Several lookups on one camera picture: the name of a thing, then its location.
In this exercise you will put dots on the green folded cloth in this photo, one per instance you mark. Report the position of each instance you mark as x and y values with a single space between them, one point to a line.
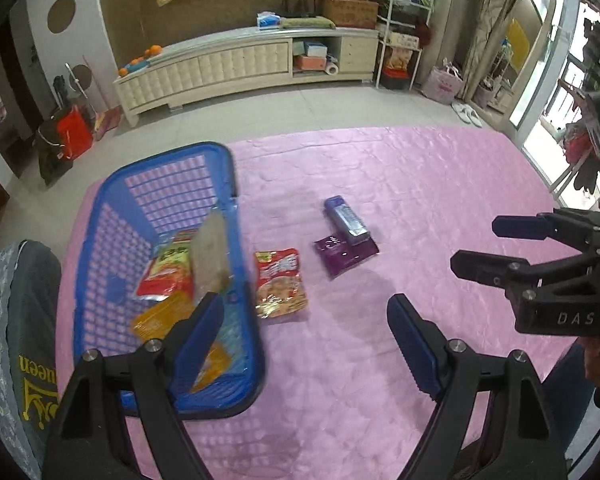
307 23

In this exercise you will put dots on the cardboard box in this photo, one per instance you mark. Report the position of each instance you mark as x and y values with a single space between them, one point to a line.
350 12

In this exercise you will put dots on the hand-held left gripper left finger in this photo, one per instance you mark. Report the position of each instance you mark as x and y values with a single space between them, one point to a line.
197 345

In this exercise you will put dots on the blue snack packet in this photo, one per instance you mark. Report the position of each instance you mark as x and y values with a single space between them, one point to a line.
347 220

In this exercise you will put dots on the cream tv cabinet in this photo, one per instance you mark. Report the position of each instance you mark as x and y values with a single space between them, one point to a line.
220 67

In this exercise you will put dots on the arched standing mirror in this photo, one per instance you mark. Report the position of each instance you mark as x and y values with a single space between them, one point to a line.
532 60

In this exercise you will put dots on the pink tablecloth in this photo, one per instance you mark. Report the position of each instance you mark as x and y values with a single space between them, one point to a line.
430 185

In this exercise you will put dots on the white metal rack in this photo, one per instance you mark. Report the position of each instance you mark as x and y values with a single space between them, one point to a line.
387 15

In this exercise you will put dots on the white metal stand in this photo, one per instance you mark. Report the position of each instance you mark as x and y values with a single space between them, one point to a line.
75 85

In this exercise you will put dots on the clothes drying rack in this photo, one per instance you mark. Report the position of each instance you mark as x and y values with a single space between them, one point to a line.
585 150

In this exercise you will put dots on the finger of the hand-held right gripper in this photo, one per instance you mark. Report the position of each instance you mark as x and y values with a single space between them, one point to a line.
517 226
480 262

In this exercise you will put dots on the toilet paper roll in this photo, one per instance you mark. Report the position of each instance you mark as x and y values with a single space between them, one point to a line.
332 69

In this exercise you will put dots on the black bin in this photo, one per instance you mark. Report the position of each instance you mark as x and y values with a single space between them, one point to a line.
397 81

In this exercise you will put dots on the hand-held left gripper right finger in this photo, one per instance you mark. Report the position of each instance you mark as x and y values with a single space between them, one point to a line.
412 345

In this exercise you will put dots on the purple snack packet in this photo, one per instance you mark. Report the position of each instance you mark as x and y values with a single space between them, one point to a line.
340 257

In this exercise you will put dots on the blue box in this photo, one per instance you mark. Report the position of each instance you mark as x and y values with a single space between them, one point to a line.
316 49

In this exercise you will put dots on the pink box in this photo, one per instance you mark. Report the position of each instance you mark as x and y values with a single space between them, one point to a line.
309 62

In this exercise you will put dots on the brown wooden door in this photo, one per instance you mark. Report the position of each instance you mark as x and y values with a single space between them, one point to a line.
0 110

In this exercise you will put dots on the white slipper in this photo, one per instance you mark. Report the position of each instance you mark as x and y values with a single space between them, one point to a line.
461 111
474 119

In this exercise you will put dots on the person's right hand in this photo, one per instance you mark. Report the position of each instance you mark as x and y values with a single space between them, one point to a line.
594 360

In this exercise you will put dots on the grey cushion with yellow print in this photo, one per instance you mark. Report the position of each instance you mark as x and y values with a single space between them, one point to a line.
10 335

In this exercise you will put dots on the blue plastic basket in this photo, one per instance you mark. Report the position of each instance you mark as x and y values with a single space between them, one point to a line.
115 287

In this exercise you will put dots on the clear plastic snack packet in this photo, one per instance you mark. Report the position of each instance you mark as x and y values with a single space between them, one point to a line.
235 335

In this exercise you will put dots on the person's blue jeans leg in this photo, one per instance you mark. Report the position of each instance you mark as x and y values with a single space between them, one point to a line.
565 400

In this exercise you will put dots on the orange snack stick packet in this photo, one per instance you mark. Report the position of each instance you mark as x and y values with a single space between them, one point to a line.
215 365

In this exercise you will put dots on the black bag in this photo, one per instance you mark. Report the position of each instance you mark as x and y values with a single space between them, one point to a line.
50 155

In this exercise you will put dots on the pink bag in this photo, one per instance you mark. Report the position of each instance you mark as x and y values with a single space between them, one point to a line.
442 85

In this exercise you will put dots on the small red snack packet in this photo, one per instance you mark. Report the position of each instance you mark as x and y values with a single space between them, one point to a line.
280 280

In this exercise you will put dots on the large red yellow snack bag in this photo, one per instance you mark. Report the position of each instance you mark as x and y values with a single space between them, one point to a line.
165 270

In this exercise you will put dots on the clear cracker packet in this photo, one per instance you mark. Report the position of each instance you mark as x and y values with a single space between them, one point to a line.
210 255

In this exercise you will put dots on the blue tissue pack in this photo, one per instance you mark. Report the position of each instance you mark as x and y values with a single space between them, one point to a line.
268 20

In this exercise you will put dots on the pink dustpan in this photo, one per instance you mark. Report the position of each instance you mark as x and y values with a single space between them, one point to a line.
109 124

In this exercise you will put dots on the patterned curtain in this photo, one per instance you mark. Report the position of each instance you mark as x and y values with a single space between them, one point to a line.
490 35

